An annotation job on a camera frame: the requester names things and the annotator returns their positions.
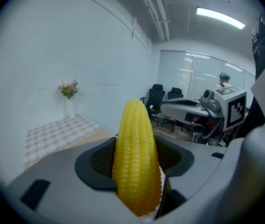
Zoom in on white window blinds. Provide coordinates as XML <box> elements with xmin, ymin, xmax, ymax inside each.
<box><xmin>157</xmin><ymin>50</ymin><xmax>256</xmax><ymax>102</ymax></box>

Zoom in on black office chair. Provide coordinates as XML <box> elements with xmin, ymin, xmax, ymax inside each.
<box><xmin>140</xmin><ymin>84</ymin><xmax>166</xmax><ymax>126</ymax></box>
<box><xmin>161</xmin><ymin>87</ymin><xmax>184</xmax><ymax>133</ymax></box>

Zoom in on pink flower bouquet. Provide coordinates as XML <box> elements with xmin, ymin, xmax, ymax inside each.
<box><xmin>57</xmin><ymin>78</ymin><xmax>79</xmax><ymax>100</ymax></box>

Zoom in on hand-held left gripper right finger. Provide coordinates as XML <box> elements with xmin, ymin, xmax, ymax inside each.
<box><xmin>154</xmin><ymin>135</ymin><xmax>228</xmax><ymax>220</ymax></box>

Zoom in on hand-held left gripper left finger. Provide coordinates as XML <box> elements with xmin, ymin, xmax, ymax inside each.
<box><xmin>6</xmin><ymin>136</ymin><xmax>138</xmax><ymax>224</ymax></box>

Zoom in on white vase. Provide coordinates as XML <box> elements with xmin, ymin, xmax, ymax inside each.
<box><xmin>65</xmin><ymin>98</ymin><xmax>75</xmax><ymax>119</ymax></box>

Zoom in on white ceiling conduit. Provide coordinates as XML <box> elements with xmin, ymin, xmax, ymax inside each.
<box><xmin>132</xmin><ymin>0</ymin><xmax>170</xmax><ymax>43</ymax></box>

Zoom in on person's black clothing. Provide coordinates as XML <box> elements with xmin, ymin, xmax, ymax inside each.
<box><xmin>250</xmin><ymin>13</ymin><xmax>265</xmax><ymax>80</ymax></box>

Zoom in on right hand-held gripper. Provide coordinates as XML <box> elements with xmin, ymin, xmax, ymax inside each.
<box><xmin>160</xmin><ymin>86</ymin><xmax>247</xmax><ymax>133</ymax></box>

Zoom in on yellow corn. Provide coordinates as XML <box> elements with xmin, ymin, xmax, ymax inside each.
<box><xmin>112</xmin><ymin>98</ymin><xmax>163</xmax><ymax>217</ymax></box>

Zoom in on checkered beige tablecloth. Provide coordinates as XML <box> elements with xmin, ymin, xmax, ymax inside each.
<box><xmin>23</xmin><ymin>113</ymin><xmax>117</xmax><ymax>171</ymax></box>

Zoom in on long ceiling light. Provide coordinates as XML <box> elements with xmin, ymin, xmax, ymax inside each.
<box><xmin>195</xmin><ymin>6</ymin><xmax>246</xmax><ymax>30</ymax></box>

